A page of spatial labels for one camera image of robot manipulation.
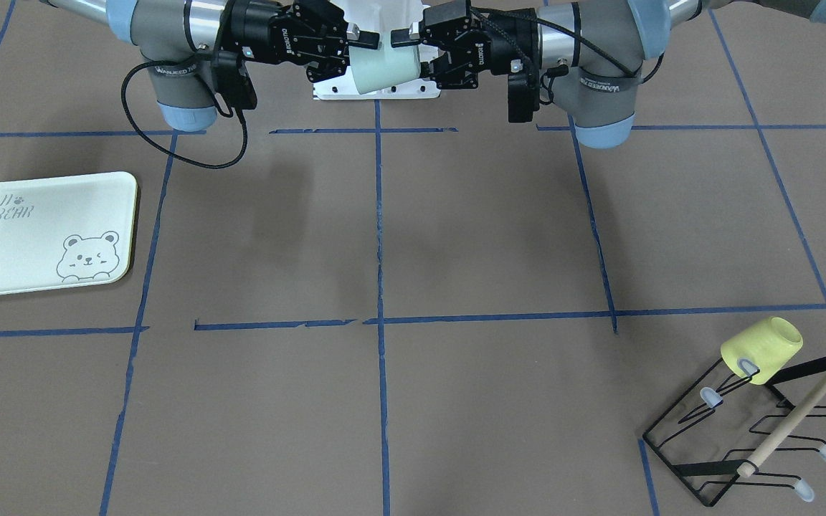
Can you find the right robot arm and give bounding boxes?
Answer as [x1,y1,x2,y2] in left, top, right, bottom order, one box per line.
[52,1,380,132]

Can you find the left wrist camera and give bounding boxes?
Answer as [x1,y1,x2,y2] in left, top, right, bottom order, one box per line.
[507,72,553,123]

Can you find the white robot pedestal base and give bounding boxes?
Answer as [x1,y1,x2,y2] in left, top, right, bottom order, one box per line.
[313,1,440,101]

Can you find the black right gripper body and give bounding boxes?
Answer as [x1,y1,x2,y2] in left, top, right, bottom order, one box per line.
[223,1,348,82]

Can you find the wooden rack handle rod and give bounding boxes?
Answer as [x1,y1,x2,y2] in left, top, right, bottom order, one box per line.
[736,372,826,478]

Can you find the yellow cup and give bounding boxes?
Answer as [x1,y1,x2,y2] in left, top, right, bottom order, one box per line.
[720,317,804,385]

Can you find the black wire cup rack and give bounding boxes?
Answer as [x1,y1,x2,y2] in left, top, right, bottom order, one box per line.
[640,356,826,507]

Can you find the camera cable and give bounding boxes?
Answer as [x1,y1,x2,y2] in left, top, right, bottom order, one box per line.
[470,6,665,80]
[121,60,250,171]

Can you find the light green cup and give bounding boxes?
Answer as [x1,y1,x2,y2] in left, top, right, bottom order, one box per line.
[348,43,422,95]

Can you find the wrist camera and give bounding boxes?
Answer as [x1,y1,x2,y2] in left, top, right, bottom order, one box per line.
[210,49,257,110]
[507,72,553,123]

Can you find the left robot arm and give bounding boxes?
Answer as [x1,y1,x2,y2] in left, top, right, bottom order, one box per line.
[389,1,725,149]

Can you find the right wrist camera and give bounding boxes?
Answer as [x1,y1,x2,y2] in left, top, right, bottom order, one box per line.
[210,49,257,110]

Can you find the cream bear tray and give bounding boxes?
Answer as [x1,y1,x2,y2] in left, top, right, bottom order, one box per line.
[0,172,138,295]

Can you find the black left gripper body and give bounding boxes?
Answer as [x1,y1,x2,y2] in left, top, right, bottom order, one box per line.
[419,2,540,90]

